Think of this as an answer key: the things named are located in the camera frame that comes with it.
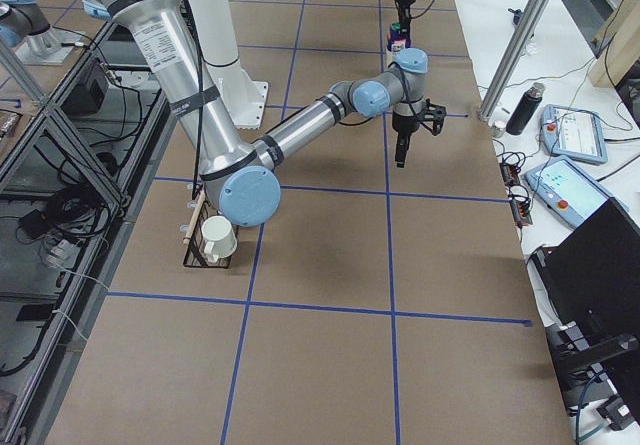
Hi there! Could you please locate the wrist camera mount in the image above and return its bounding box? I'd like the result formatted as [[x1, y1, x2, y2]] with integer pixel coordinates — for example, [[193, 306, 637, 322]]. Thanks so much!
[[418, 99, 447, 136]]

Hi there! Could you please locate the white mug lower rack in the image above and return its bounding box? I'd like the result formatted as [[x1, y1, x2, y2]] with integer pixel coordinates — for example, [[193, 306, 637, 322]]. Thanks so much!
[[200, 215, 237, 263]]

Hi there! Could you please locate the aluminium frame post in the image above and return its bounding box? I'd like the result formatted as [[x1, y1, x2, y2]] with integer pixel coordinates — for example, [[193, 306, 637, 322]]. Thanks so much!
[[478, 0, 549, 123]]

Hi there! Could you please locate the black power strip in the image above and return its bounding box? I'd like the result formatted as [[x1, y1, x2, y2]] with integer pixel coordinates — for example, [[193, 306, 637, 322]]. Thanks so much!
[[499, 163, 533, 229]]

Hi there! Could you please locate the white camera pole base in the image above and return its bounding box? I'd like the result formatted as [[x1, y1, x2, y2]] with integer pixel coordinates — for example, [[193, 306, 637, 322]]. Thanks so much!
[[188, 0, 269, 130]]

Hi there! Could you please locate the black wire mug rack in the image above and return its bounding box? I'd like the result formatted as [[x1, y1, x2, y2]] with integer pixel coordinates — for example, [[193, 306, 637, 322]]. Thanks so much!
[[181, 187, 234, 269]]

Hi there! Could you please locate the blue white milk carton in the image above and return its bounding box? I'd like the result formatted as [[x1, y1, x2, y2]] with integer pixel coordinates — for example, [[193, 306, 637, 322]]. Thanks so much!
[[386, 22, 411, 66]]

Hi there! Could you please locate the far teach pendant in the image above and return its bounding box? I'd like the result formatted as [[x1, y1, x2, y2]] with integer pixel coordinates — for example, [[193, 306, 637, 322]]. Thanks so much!
[[540, 104, 608, 165]]

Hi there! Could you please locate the brown paper table cover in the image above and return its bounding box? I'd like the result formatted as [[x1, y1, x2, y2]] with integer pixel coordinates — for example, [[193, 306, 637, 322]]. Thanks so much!
[[47, 0, 570, 444]]

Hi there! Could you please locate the black water bottle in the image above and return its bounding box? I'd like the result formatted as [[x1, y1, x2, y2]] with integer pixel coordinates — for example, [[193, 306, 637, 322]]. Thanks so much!
[[506, 82, 546, 136]]

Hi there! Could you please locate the black monitor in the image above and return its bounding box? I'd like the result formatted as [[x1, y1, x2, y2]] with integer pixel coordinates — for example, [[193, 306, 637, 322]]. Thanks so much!
[[532, 198, 639, 345]]

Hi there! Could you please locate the small metal cap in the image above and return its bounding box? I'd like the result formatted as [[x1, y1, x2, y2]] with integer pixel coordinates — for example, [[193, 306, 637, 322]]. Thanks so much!
[[490, 121, 506, 139]]

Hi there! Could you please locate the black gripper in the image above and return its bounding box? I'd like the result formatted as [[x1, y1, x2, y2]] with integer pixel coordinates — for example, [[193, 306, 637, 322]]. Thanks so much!
[[395, 0, 416, 40], [392, 112, 418, 168]]

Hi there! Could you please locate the teach pendant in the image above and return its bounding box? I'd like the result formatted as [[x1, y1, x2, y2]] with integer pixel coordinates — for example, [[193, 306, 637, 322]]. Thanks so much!
[[524, 155, 614, 229], [540, 104, 608, 165]]

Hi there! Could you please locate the near teach pendant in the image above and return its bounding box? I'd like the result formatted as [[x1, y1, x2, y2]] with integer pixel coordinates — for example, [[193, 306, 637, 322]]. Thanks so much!
[[524, 155, 614, 229]]

